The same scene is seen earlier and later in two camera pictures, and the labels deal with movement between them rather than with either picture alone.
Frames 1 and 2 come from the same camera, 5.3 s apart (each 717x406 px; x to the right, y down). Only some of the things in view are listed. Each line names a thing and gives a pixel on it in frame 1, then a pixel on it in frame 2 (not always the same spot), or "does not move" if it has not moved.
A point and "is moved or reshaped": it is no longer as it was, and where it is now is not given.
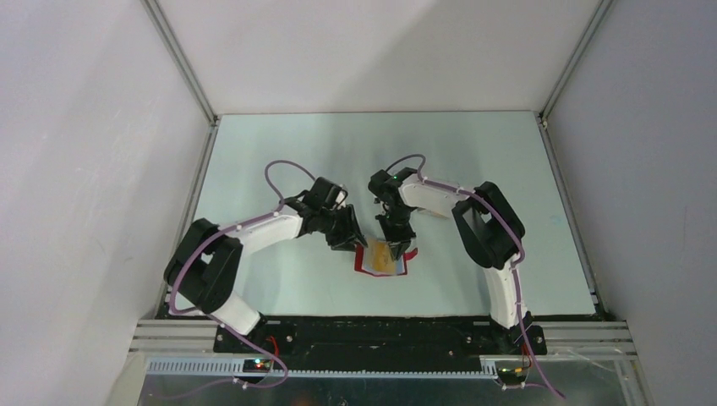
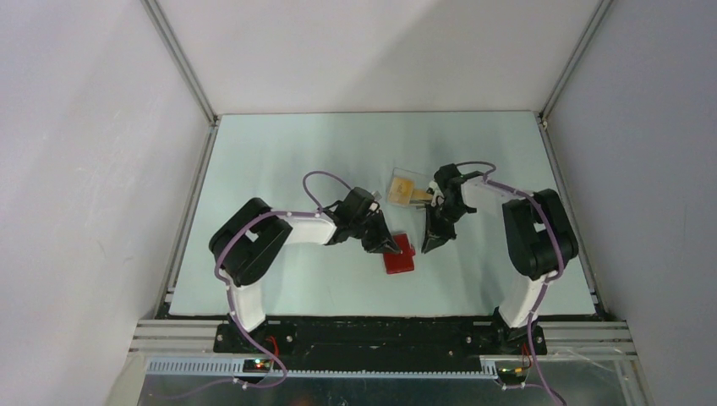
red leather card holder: x=359 y=262 is moved or reshaped
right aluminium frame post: x=593 y=24 does not move
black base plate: x=387 y=335 does not move
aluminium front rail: x=588 y=340 does not move
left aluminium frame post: x=183 y=59 does not move
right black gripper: x=400 y=241 → x=435 y=236
